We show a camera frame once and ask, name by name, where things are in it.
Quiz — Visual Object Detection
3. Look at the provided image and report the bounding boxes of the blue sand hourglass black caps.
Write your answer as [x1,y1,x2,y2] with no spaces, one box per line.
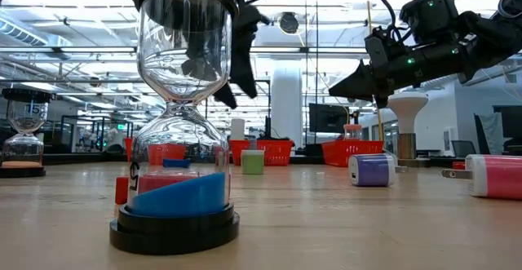
[108,0,246,257]

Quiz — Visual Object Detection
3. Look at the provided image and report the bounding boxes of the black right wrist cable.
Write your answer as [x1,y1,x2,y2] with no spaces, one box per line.
[364,0,399,38]

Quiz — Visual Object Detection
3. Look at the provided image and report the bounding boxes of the long ceiling light bar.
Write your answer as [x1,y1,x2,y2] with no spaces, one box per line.
[0,46,522,56]

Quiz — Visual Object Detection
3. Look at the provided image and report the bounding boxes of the red plastic basket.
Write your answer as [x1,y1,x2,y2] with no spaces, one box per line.
[321,139,385,168]
[228,139,294,167]

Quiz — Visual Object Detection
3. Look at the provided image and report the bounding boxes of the orange sand hourglass black caps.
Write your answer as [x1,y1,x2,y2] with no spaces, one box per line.
[0,88,56,179]

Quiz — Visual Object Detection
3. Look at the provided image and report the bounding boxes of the grey board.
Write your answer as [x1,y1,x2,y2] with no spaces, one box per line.
[473,113,506,156]

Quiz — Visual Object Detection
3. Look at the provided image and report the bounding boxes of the blue digital timer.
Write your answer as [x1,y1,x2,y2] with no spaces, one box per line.
[161,157,192,169]

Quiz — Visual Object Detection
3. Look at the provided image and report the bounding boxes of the purple and white wall charger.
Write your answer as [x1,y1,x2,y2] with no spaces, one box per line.
[347,153,409,188]

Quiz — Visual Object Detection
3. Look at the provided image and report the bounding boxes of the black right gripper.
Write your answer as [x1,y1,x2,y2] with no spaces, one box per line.
[327,49,427,109]

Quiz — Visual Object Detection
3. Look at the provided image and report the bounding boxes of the dark wall screen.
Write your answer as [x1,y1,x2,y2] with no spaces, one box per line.
[492,105,522,139]

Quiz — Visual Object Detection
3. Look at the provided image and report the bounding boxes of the white cylinder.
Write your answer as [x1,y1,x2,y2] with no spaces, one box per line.
[230,117,246,142]

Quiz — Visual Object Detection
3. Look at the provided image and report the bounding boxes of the green and white wall charger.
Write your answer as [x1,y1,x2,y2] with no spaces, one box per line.
[241,149,266,176]

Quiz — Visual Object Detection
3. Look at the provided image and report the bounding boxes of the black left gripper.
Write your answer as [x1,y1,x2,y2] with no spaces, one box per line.
[213,2,271,111]

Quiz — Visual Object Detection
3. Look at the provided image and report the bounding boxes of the pink capped hourglass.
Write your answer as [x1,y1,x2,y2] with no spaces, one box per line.
[343,123,363,142]

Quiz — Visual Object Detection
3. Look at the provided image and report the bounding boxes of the white mushroom lamp wooden base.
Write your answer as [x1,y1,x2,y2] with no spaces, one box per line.
[385,91,431,168]

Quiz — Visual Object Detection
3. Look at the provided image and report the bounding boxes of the black ceiling cable reel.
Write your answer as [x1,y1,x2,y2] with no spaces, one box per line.
[279,11,300,35]

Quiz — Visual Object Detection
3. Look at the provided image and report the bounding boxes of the dark office chair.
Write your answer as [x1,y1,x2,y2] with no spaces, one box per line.
[451,139,477,159]

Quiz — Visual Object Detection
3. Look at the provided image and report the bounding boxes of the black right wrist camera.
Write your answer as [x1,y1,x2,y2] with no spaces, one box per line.
[364,25,396,55]

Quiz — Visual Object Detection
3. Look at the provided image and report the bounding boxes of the black monitor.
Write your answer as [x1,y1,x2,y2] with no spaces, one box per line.
[308,103,350,134]

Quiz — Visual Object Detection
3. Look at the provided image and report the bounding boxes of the pink and white wall charger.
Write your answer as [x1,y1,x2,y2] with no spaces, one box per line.
[441,153,522,201]

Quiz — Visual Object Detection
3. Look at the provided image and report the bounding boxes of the black rack frame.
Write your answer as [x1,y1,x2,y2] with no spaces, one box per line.
[205,77,272,140]

